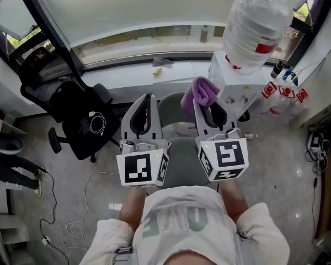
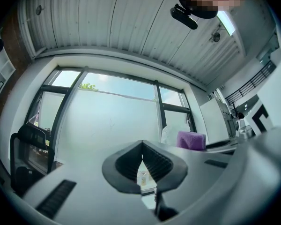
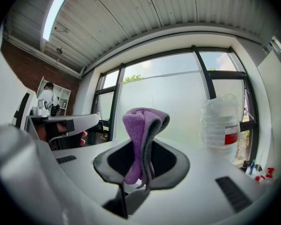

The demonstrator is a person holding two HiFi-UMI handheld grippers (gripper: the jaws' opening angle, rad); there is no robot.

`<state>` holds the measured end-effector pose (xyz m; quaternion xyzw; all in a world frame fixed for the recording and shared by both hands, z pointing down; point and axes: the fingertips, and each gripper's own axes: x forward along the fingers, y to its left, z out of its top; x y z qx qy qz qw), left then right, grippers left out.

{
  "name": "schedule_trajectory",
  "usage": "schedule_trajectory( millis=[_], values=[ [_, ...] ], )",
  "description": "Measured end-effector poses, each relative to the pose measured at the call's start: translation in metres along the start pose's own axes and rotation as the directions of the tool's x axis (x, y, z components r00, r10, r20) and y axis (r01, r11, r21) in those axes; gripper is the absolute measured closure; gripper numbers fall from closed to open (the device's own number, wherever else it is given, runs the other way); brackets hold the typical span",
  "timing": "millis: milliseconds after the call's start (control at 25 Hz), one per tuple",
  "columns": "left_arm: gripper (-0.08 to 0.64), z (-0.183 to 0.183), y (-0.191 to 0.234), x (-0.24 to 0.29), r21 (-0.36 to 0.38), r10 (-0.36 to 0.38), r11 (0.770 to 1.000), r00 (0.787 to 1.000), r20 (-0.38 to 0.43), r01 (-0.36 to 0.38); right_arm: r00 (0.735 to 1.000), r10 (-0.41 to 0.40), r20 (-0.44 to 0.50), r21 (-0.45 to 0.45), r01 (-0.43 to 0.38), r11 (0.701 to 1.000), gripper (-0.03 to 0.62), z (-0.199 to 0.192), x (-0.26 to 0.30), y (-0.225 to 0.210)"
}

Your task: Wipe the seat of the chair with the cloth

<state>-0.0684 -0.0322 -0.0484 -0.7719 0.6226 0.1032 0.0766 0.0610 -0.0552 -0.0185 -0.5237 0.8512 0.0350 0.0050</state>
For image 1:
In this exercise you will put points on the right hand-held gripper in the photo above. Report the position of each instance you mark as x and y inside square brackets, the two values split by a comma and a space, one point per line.
[229, 153]

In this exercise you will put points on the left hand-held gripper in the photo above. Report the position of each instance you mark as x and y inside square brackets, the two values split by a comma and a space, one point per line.
[138, 167]

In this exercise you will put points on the purple cleaning cloth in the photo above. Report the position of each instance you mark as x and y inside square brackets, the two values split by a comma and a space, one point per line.
[198, 92]

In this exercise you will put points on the grey-green chair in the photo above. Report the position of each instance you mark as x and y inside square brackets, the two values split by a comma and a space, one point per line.
[182, 161]

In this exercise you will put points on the person's left forearm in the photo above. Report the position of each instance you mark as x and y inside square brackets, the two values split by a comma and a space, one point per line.
[131, 208]

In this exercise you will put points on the person's right forearm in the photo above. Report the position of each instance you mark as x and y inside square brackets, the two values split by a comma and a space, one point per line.
[234, 200]

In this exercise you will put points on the black office chair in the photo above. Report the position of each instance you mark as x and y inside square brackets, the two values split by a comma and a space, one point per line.
[71, 106]

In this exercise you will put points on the small white bottle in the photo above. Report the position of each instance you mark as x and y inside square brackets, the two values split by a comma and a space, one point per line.
[248, 135]

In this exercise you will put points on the dark phone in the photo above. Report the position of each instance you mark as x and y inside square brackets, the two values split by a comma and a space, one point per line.
[85, 126]

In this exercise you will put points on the small yellow item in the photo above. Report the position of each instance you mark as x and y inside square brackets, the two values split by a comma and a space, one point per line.
[157, 72]

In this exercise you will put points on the grey folded sheet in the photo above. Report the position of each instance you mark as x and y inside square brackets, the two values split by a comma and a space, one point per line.
[161, 62]

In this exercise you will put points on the black bottle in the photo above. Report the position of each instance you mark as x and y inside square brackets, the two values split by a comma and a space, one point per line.
[277, 69]

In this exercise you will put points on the brown bottle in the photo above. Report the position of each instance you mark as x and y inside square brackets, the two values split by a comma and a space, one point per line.
[204, 33]

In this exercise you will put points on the large plastic-wrapped water jug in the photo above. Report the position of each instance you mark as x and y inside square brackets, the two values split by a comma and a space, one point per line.
[256, 29]

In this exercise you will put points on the white device with screen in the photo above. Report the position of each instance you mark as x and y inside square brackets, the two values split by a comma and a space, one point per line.
[317, 142]

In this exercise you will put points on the person's white shirt torso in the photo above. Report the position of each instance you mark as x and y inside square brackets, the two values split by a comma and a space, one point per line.
[182, 230]

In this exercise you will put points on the large black-framed window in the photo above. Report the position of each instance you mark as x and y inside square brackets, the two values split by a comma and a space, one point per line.
[127, 10]

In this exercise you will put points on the white cabinet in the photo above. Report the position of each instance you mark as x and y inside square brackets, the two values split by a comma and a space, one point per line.
[325, 73]

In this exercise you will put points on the brown wooden plank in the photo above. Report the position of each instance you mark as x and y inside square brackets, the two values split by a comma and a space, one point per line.
[329, 181]

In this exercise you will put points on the grey round stool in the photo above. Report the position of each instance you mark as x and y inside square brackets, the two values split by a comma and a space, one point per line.
[5, 142]

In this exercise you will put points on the white power strip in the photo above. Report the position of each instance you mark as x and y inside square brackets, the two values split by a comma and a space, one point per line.
[46, 240]

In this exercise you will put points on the white shelf unit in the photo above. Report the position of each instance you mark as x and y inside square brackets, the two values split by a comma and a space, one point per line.
[5, 230]

